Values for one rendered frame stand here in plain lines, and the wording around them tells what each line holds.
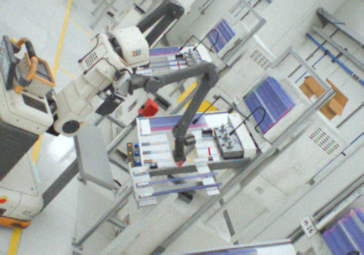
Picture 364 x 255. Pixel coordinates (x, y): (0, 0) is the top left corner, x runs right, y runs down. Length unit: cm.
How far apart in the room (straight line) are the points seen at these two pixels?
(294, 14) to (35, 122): 444
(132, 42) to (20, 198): 109
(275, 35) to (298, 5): 46
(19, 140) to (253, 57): 252
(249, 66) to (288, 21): 198
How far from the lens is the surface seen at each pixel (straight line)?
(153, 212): 298
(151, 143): 336
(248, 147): 317
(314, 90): 367
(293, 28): 642
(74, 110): 276
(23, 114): 249
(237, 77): 451
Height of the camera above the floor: 193
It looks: 15 degrees down
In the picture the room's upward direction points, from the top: 45 degrees clockwise
